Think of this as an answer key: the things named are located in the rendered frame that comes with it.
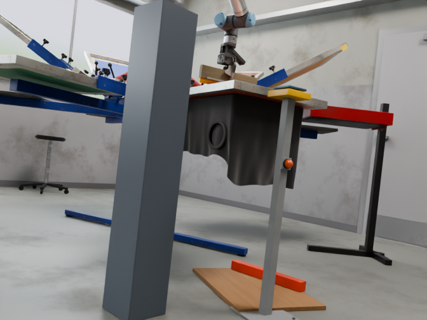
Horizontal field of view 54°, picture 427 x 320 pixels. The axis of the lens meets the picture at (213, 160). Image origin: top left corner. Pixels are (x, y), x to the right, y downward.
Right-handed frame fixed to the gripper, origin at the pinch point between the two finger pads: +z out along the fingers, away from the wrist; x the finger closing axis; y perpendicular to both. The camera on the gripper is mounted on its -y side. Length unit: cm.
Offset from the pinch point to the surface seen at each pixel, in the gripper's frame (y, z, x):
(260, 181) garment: 0, 54, 39
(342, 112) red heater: -105, 1, -8
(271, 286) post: 11, 96, 68
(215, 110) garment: 22.1, 22.0, 25.0
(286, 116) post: 14, 25, 68
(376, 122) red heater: -128, 6, 4
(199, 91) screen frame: 28.9, 12.9, 19.0
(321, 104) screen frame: -25, 12, 49
